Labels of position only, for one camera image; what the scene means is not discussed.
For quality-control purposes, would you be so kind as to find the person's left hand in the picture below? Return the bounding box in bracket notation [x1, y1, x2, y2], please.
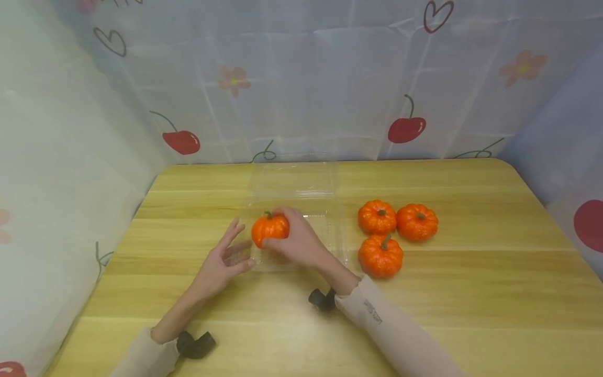
[189, 217, 256, 303]

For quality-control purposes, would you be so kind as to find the person's right forearm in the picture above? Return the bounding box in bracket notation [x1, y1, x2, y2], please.
[316, 256, 468, 377]

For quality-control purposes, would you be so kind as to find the clear plastic clamshell container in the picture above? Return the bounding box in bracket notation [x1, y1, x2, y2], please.
[237, 160, 350, 274]

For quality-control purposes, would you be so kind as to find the person's left forearm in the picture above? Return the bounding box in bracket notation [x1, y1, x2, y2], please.
[109, 289, 206, 377]

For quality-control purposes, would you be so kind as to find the person's right hand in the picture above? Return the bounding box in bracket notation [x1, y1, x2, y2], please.
[261, 206, 331, 271]

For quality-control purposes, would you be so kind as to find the small orange pumpkin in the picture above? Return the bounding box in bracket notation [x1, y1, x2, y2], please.
[251, 210, 291, 249]
[358, 234, 405, 280]
[396, 203, 440, 242]
[358, 199, 398, 236]

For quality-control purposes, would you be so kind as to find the black wrist band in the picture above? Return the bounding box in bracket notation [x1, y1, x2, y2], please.
[308, 287, 338, 313]
[176, 330, 217, 360]

